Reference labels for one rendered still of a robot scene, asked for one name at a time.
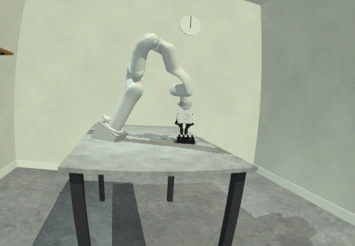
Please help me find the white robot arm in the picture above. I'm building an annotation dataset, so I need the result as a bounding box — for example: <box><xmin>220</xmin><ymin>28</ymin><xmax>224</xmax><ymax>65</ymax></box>
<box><xmin>103</xmin><ymin>33</ymin><xmax>193</xmax><ymax>134</ymax></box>

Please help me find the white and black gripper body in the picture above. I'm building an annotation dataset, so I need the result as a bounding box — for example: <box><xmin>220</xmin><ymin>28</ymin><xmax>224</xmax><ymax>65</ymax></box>
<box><xmin>176</xmin><ymin>106</ymin><xmax>194</xmax><ymax>124</ymax></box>

